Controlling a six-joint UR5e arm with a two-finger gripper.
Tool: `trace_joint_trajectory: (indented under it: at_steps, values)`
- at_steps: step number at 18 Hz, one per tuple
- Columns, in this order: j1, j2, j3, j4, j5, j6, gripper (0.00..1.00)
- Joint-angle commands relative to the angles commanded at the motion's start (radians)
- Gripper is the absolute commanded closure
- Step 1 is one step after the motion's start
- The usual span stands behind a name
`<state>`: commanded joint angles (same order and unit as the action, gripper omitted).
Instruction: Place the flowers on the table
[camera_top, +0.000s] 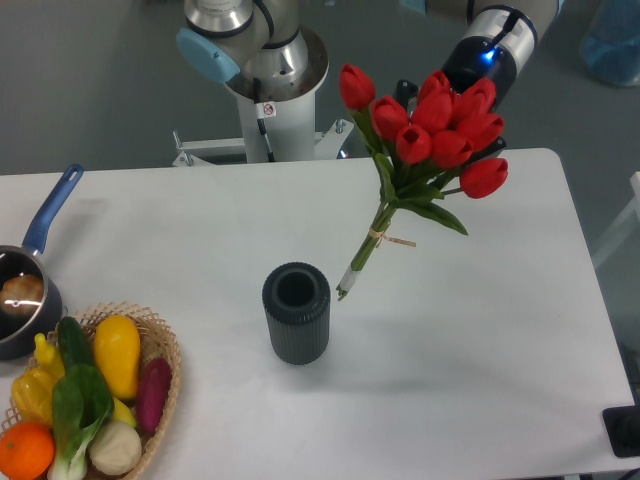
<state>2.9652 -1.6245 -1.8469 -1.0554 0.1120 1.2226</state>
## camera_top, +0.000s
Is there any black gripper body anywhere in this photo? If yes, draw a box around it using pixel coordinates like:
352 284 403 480
442 37 517 109

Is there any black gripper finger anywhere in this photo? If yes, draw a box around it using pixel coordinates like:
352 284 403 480
395 79 419 113
467 136 505 164

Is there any red tulip bouquet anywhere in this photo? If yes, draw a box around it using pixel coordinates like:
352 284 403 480
336 64 509 298

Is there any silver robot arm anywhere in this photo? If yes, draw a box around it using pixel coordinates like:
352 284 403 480
176 1 562 163

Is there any blue plastic container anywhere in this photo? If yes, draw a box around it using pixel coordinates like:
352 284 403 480
579 0 639 87

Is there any dark grey ribbed vase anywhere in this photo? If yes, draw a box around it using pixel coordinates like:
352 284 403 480
262 262 331 365

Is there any black device at edge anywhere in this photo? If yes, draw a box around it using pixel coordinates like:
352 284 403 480
602 406 639 458

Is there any wicker basket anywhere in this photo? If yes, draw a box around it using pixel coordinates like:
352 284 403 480
1 302 181 479

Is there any yellow squash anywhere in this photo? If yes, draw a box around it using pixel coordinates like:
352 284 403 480
94 315 141 402

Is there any purple eggplant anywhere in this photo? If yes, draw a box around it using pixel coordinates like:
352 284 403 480
135 357 172 434

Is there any green cucumber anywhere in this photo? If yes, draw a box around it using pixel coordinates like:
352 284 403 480
56 316 95 371

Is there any green bok choy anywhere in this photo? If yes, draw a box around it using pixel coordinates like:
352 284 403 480
47 364 113 479

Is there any beige garlic bulb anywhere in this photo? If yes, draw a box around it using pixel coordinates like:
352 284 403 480
89 420 142 476

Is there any yellow bell pepper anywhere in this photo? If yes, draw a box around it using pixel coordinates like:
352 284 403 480
11 368 54 427

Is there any orange fruit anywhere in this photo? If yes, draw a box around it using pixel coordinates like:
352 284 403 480
1 422 55 479

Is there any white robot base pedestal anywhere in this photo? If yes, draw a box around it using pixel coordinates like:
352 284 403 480
177 27 354 163

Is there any blue handled saucepan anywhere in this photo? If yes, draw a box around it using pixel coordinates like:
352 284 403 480
1 164 84 361

